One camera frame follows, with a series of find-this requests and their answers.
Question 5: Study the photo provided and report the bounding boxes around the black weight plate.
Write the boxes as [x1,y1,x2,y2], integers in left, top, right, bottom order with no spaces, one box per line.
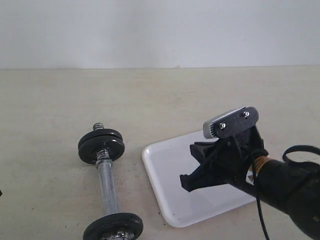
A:
[78,128,123,147]

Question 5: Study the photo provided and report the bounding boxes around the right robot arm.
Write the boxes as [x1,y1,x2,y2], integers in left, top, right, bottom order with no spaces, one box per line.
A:
[179,126,320,240]

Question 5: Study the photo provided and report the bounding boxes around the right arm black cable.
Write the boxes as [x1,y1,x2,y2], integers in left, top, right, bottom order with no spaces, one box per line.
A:
[247,144,320,240]

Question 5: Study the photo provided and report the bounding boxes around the black plate on bar right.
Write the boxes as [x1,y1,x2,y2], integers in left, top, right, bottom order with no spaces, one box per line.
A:
[78,136,125,165]

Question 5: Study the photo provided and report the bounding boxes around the black plate on bar left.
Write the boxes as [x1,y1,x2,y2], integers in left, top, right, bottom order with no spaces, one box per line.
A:
[82,212,144,240]

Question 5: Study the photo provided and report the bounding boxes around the black plate on bar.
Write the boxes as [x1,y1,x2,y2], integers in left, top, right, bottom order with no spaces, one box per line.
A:
[82,212,144,240]
[78,136,125,165]

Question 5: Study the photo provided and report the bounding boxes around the white rectangular tray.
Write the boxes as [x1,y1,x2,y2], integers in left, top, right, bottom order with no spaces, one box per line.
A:
[142,131,255,228]

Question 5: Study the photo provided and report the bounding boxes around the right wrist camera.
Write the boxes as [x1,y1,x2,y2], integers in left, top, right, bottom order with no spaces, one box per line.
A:
[202,106,259,139]

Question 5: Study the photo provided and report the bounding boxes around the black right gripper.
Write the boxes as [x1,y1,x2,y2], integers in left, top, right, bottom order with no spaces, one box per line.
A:
[179,125,269,192]

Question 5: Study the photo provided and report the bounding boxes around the chrome collar nut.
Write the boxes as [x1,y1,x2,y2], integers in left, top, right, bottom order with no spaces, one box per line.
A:
[100,229,135,240]

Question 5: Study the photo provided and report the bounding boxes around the chrome threaded dumbbell bar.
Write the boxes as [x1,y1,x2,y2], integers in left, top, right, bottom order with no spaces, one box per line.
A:
[92,122,120,216]

